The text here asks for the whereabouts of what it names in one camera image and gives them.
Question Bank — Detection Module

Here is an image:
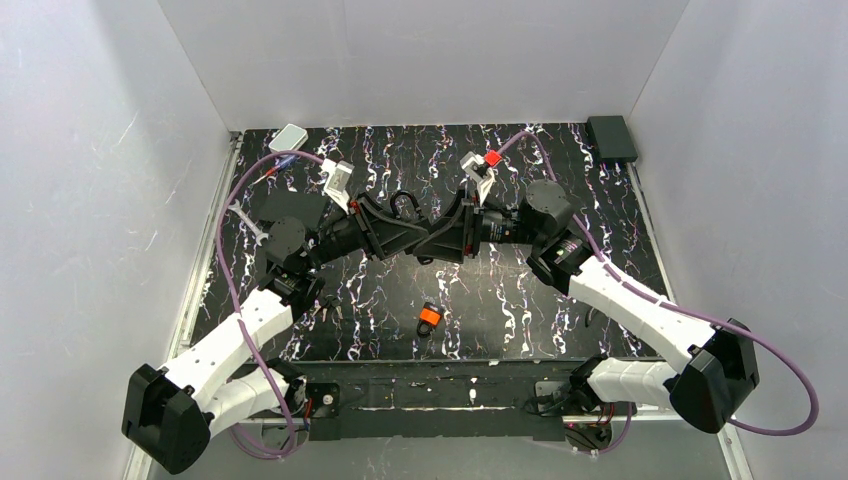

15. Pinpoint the bunch of black keys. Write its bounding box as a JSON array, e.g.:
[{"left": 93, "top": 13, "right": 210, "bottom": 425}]
[{"left": 313, "top": 295, "right": 344, "bottom": 320}]

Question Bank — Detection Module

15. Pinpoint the orange padlock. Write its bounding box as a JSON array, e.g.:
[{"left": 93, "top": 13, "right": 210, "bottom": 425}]
[{"left": 416, "top": 302, "right": 445, "bottom": 338}]

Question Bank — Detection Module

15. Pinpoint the black padlock with keys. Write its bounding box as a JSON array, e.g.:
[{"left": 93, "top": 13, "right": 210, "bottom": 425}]
[{"left": 389, "top": 190, "right": 431, "bottom": 231}]

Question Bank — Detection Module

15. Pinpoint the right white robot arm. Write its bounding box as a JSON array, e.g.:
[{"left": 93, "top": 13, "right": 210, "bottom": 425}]
[{"left": 412, "top": 180, "right": 759, "bottom": 433}]

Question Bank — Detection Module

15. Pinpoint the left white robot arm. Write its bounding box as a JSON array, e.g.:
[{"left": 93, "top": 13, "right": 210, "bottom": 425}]
[{"left": 121, "top": 194, "right": 430, "bottom": 474}]

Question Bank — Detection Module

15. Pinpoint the black flat box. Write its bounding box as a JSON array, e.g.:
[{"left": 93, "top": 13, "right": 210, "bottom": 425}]
[{"left": 258, "top": 190, "right": 330, "bottom": 230}]

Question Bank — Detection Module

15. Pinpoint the silver open-end wrench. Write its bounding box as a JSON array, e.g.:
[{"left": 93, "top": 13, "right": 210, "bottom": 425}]
[{"left": 227, "top": 200, "right": 269, "bottom": 246}]

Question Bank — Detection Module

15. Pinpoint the blue red small screwdriver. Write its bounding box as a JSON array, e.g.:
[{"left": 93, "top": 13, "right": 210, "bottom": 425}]
[{"left": 253, "top": 155, "right": 298, "bottom": 185}]

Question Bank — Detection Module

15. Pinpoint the white rectangular box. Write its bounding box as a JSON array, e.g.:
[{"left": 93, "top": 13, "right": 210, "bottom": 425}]
[{"left": 268, "top": 123, "right": 308, "bottom": 153}]

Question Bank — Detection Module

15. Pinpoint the black box in corner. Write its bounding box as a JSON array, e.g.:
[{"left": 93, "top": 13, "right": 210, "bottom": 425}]
[{"left": 586, "top": 115, "right": 638, "bottom": 165}]

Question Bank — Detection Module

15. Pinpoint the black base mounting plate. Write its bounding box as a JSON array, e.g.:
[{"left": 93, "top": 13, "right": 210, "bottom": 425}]
[{"left": 242, "top": 360, "right": 637, "bottom": 444}]

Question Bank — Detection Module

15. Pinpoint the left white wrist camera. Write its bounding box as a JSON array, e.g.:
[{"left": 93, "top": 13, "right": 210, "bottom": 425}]
[{"left": 321, "top": 159, "right": 354, "bottom": 211}]

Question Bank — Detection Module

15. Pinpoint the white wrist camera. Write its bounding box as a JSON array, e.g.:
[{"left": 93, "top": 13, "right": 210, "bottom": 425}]
[
  {"left": 460, "top": 150, "right": 502, "bottom": 205},
  {"left": 321, "top": 159, "right": 354, "bottom": 211}
]

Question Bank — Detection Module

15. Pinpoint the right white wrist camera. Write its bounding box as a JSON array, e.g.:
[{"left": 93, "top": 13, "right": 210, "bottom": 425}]
[{"left": 460, "top": 150, "right": 502, "bottom": 205}]

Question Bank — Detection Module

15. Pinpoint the aluminium frame rail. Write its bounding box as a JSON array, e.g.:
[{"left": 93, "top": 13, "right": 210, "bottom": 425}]
[{"left": 123, "top": 131, "right": 242, "bottom": 480}]

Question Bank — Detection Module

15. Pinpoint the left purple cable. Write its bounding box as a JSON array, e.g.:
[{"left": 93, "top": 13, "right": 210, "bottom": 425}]
[{"left": 214, "top": 149, "right": 333, "bottom": 461}]

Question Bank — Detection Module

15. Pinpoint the purple cable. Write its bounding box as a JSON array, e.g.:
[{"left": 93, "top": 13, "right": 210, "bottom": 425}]
[
  {"left": 495, "top": 129, "right": 820, "bottom": 458},
  {"left": 214, "top": 149, "right": 333, "bottom": 461}
]

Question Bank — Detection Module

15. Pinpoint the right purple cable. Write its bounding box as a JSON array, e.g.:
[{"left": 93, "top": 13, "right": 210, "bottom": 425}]
[{"left": 495, "top": 129, "right": 820, "bottom": 458}]

